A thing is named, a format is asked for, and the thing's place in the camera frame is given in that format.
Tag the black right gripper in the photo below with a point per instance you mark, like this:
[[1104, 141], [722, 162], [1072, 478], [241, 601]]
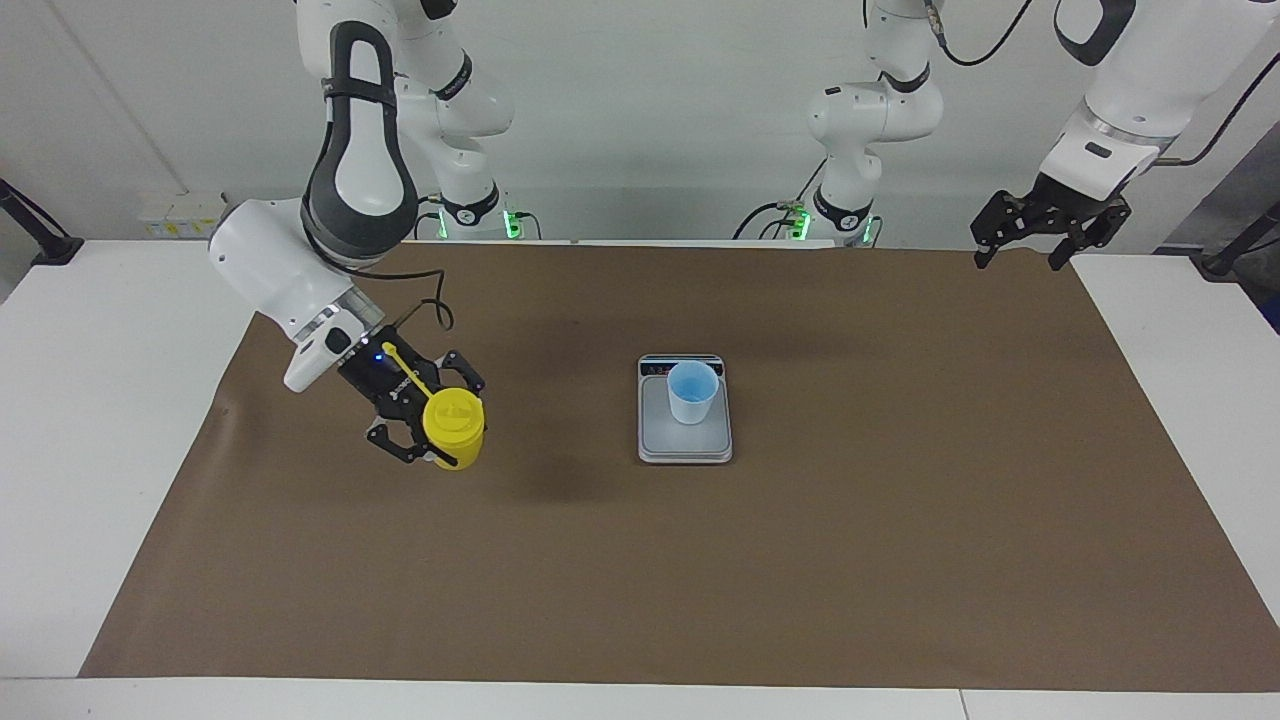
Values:
[[385, 385]]

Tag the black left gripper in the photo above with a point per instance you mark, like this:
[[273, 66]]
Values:
[[1065, 205]]

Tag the yellow squeeze bottle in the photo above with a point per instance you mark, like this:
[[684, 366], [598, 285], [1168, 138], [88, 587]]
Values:
[[455, 425]]

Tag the light blue plastic cup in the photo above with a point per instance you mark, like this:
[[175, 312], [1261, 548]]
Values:
[[693, 395]]

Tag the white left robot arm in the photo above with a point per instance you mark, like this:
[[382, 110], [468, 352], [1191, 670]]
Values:
[[1140, 70]]

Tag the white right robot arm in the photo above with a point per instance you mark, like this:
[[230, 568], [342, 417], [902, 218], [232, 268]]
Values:
[[360, 190]]

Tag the silver digital kitchen scale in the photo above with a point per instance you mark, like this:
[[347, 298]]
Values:
[[660, 435]]

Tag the black stand leg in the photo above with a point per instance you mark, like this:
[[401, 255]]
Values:
[[50, 245], [1225, 260]]

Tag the brown table mat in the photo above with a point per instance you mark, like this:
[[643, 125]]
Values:
[[800, 560]]

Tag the white wall power strip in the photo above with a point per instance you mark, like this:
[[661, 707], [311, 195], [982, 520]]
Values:
[[180, 212]]

